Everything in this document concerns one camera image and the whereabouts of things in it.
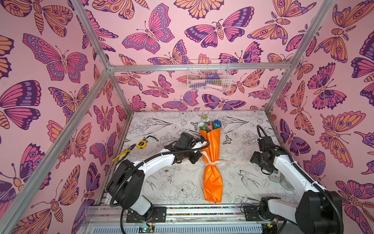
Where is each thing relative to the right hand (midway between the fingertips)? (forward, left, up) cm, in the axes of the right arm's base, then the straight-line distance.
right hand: (259, 161), depth 85 cm
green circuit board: (-32, +63, -9) cm, 71 cm away
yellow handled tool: (+5, +87, -6) cm, 88 cm away
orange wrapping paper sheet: (-10, +27, -6) cm, 30 cm away
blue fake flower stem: (+26, +22, +2) cm, 34 cm away
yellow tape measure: (+15, +73, -4) cm, 75 cm away
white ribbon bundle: (-1, +29, +1) cm, 29 cm away
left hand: (+3, +33, +4) cm, 34 cm away
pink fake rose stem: (+25, +26, +1) cm, 37 cm away
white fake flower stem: (+28, +31, -1) cm, 42 cm away
